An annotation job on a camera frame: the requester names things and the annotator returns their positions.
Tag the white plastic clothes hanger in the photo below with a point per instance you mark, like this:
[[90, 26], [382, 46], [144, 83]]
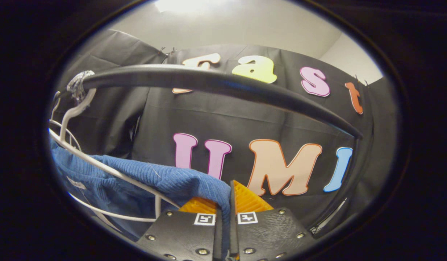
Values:
[[111, 171], [66, 128]]

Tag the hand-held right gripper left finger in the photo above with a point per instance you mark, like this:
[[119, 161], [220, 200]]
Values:
[[218, 239]]

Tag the black backdrop cloth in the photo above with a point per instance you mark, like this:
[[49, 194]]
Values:
[[216, 119]]

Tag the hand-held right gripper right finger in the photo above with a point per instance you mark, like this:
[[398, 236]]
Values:
[[232, 232]]

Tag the black clothes rack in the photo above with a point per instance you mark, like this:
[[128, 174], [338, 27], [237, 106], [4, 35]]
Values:
[[209, 78]]

